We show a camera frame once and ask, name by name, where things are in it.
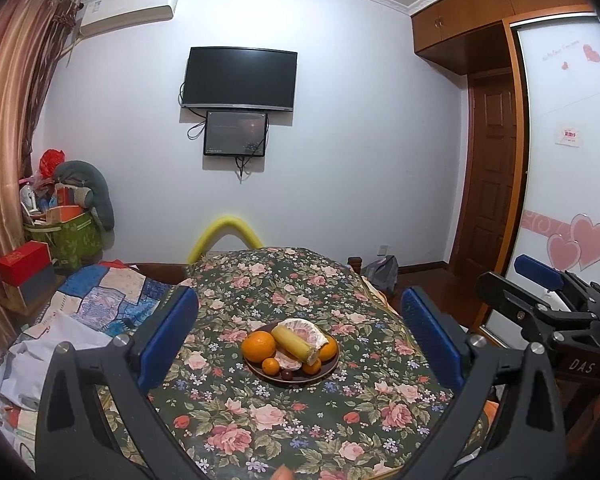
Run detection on wooden door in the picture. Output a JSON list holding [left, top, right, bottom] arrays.
[[450, 71, 518, 278]]

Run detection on red box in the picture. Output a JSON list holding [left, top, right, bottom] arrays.
[[0, 241, 51, 286]]

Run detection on wooden upper cabinets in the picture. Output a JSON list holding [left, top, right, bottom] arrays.
[[411, 0, 596, 61]]

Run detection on small white fan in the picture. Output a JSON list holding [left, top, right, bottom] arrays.
[[20, 185, 38, 218]]

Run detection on green floral tablecloth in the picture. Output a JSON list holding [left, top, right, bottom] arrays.
[[87, 246, 486, 480]]

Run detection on white cloth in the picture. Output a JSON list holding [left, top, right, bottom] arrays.
[[0, 320, 116, 411]]

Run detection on large pomelo piece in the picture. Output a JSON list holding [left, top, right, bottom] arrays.
[[282, 317, 331, 353]]

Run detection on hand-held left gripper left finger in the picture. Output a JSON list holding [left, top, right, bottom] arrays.
[[34, 286, 200, 480]]

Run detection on peeled pomelo segment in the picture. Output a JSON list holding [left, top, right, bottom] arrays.
[[274, 350, 303, 372]]

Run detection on brown oval plate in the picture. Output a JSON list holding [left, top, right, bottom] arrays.
[[243, 322, 341, 387]]

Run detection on small wall monitor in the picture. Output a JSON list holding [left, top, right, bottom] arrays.
[[203, 110, 268, 158]]

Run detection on orange cardboard box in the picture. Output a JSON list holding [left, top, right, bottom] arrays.
[[47, 204, 83, 223]]

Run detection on yellow foam tube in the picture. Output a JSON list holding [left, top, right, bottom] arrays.
[[187, 215, 263, 265]]

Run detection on grey box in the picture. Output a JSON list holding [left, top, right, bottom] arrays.
[[17, 262, 56, 308]]

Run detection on green floral storage box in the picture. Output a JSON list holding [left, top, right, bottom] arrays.
[[24, 212, 103, 266]]

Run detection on white wardrobe sliding door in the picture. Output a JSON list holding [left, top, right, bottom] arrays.
[[482, 10, 600, 346]]

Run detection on grey plastic bag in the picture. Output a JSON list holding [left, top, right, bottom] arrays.
[[362, 255, 400, 298]]

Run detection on white air conditioner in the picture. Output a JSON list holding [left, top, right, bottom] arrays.
[[77, 0, 182, 38]]

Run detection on striped brown curtain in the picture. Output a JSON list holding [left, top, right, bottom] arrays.
[[0, 0, 83, 376]]

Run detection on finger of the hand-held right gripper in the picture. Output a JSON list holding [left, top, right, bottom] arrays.
[[475, 271, 600, 344], [515, 254, 600, 304]]

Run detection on banana with cut end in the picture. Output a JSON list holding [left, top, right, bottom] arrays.
[[271, 324, 321, 366]]

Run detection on red plastic bag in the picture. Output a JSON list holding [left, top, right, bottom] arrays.
[[39, 148, 66, 178]]

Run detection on grey plush pillow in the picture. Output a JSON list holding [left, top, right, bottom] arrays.
[[54, 160, 116, 233]]

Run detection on blue patchwork quilt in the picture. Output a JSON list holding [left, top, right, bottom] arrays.
[[22, 260, 196, 341]]

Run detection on black wall television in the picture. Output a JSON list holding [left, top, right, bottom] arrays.
[[181, 46, 298, 112]]

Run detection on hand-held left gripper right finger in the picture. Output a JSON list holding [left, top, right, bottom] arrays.
[[400, 286, 568, 480]]

